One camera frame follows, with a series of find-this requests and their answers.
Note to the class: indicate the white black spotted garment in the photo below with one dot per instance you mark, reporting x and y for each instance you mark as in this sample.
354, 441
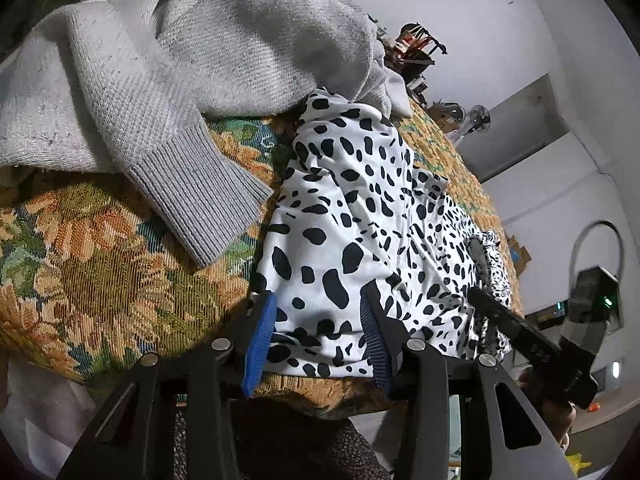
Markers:
360, 200

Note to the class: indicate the grey electric fan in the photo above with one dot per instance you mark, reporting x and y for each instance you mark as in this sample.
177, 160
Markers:
452, 112

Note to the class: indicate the grey knit sweater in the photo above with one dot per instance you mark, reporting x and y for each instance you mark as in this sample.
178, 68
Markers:
200, 40

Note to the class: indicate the brown cardboard box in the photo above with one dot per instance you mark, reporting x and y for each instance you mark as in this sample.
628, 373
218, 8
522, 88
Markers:
440, 121

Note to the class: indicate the sunflower print bedspread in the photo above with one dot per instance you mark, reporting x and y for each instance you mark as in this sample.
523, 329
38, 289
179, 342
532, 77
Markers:
100, 270

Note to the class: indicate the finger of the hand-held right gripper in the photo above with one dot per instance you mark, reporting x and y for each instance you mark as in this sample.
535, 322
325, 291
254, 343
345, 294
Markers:
515, 327

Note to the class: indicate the dark electric fan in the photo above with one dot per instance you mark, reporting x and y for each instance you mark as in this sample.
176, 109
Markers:
479, 117

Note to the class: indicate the person's right hand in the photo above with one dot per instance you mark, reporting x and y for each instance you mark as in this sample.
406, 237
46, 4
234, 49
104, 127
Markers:
555, 420

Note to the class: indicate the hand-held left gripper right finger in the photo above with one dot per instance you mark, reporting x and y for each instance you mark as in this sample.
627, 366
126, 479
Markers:
375, 350

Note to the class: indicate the white cloth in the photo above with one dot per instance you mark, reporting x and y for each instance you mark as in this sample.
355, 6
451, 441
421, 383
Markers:
35, 410

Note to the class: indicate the cardboard box with blue item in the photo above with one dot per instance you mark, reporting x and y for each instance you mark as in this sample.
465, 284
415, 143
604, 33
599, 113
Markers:
520, 255

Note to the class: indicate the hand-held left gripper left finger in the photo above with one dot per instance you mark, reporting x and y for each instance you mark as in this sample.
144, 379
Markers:
260, 345

